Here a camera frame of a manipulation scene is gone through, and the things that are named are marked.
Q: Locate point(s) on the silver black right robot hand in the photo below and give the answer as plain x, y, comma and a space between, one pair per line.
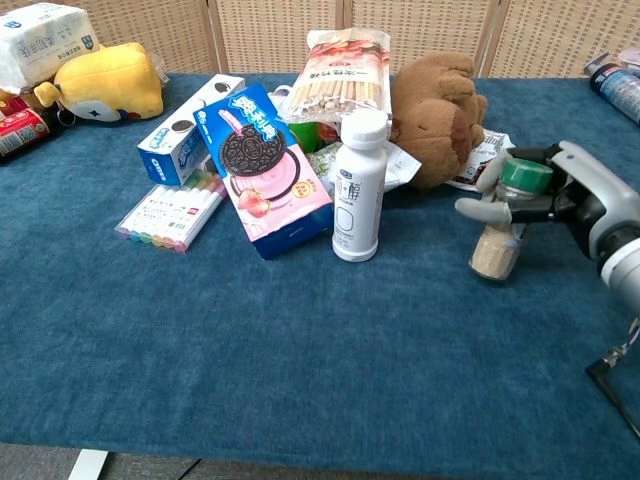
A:
592, 200

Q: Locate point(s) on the green-capped small bottle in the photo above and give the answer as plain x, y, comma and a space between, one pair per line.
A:
495, 250

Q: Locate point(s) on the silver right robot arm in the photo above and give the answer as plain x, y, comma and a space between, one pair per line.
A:
625, 275

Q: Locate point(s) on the dark blue toiletry bottle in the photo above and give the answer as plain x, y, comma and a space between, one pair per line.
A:
617, 87

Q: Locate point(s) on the white plastic drink bottle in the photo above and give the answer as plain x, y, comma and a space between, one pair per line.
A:
357, 200

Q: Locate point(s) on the red-labelled soy sauce bottle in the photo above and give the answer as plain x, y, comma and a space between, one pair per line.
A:
22, 132

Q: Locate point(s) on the black white snack packet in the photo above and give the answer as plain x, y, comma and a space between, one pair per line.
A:
492, 145

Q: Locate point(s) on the brown capybara plush toy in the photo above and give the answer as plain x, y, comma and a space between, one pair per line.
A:
432, 120

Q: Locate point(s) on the white plastic food packet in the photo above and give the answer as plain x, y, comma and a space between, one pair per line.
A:
400, 167

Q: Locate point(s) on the rattan folding screen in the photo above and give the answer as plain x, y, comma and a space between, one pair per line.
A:
425, 30

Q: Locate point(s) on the disposable bamboo chopsticks pack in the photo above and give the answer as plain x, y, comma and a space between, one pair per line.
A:
340, 75

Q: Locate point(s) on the green snack package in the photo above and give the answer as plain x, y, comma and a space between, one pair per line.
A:
305, 135

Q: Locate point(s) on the blue table cloth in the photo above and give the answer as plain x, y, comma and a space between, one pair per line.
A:
300, 350

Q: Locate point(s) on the pink blue Oreo box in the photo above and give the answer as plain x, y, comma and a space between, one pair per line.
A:
260, 170

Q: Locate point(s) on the pastel marker pen pack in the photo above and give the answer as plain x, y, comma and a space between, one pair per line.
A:
170, 215

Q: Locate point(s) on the white blue Oreo box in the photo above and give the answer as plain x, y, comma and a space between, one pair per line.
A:
172, 145

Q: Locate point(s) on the yellow plush toy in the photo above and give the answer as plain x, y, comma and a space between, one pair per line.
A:
110, 82

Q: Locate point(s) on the white metal bar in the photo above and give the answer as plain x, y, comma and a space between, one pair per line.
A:
87, 465

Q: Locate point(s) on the white tissue paper pack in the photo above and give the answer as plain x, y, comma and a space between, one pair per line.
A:
42, 42

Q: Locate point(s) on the small red package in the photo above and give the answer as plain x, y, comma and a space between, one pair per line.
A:
12, 106

